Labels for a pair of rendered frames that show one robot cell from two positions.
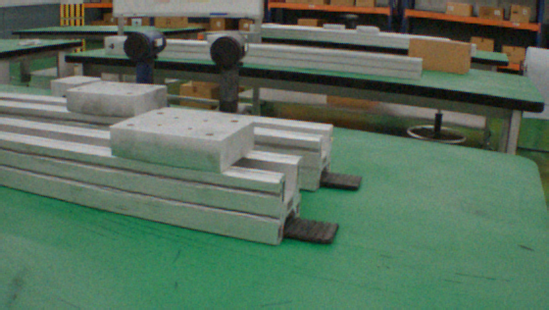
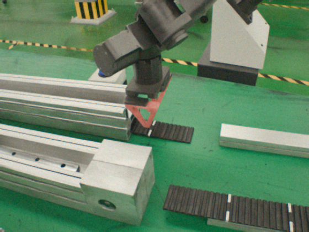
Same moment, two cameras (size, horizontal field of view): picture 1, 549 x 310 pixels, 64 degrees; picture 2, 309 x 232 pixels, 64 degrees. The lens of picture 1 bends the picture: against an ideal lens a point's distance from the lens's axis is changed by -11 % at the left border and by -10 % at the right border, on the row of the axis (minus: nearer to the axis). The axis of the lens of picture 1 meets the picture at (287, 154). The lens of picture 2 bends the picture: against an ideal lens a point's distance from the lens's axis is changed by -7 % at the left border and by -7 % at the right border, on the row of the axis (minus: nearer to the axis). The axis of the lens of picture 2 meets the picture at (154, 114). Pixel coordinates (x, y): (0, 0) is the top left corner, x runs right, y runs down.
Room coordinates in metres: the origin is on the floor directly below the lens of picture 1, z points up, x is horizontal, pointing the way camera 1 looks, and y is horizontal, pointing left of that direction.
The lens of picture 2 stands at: (1.28, 0.82, 1.20)
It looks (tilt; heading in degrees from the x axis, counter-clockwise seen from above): 39 degrees down; 182
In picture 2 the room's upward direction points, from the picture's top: 4 degrees counter-clockwise
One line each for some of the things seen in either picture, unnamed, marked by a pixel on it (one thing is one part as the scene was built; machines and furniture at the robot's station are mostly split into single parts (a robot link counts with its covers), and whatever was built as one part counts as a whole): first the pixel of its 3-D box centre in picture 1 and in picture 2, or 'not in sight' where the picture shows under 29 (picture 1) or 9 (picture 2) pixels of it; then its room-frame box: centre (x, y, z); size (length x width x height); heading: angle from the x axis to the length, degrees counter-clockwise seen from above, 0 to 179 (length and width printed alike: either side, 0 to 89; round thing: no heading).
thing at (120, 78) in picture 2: not in sight; (107, 83); (0.65, 0.68, 0.81); 0.10 x 0.08 x 0.06; 163
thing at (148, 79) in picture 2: not in sight; (147, 69); (0.81, 0.80, 0.94); 0.10 x 0.07 x 0.07; 163
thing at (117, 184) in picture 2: not in sight; (123, 176); (0.98, 0.75, 0.83); 0.12 x 0.09 x 0.10; 163
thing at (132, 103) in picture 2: not in sight; (147, 105); (0.84, 0.80, 0.87); 0.07 x 0.07 x 0.09; 73
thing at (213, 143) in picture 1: (183, 147); not in sight; (0.61, 0.14, 0.87); 0.16 x 0.11 x 0.07; 73
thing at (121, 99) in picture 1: (117, 105); not in sight; (0.87, 0.32, 0.87); 0.16 x 0.11 x 0.07; 73
